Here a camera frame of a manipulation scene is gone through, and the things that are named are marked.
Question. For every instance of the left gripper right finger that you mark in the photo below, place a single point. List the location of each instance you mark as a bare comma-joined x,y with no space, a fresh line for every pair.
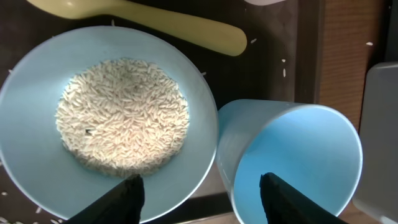
283,204

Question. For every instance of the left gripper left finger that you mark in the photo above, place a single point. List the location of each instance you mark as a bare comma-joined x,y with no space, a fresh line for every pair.
121,205

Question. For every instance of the light blue plastic cup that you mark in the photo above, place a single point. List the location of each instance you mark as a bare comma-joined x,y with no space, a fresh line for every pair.
314,148

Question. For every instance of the light blue rice bowl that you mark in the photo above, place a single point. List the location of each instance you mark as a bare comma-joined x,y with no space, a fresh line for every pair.
32,151

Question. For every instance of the pink plastic cup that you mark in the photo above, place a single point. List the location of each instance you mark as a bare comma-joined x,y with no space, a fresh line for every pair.
262,2

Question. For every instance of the grey dishwasher rack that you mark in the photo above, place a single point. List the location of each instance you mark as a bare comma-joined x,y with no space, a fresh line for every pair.
376,194

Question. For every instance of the yellow plastic spoon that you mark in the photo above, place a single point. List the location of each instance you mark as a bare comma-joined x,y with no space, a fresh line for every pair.
216,36

